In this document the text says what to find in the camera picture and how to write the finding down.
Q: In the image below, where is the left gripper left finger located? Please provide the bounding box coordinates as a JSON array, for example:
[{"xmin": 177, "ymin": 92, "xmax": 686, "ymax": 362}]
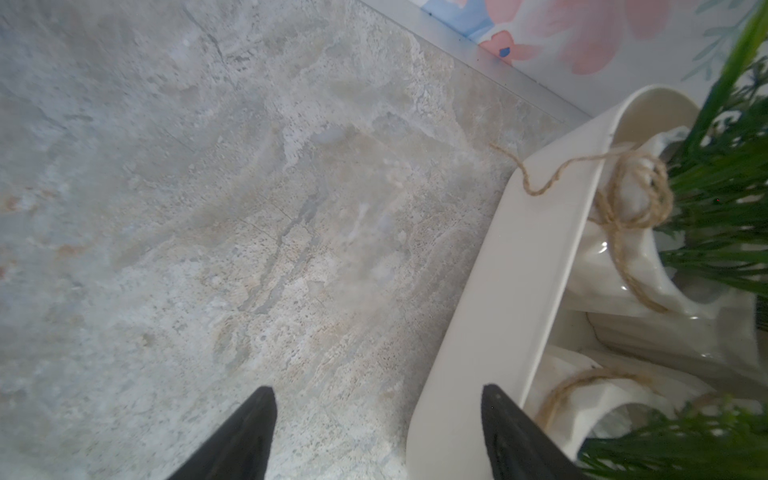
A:
[{"xmin": 169, "ymin": 386, "xmax": 278, "ymax": 480}]

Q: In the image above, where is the orange flowered potted gypsophila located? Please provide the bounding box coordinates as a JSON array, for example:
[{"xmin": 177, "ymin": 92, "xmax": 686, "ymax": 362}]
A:
[{"xmin": 524, "ymin": 346, "xmax": 767, "ymax": 479}]

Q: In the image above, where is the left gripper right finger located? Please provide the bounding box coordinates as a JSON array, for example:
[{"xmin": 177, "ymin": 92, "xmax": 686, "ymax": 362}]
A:
[{"xmin": 481, "ymin": 384, "xmax": 588, "ymax": 480}]

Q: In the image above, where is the pink flowered potted gypsophila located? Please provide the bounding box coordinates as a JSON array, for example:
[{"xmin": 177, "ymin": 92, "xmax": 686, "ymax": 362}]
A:
[{"xmin": 488, "ymin": 0, "xmax": 768, "ymax": 385}]

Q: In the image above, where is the cream plastic storage box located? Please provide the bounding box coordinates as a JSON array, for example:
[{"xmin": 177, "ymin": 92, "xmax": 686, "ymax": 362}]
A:
[{"xmin": 406, "ymin": 85, "xmax": 698, "ymax": 479}]

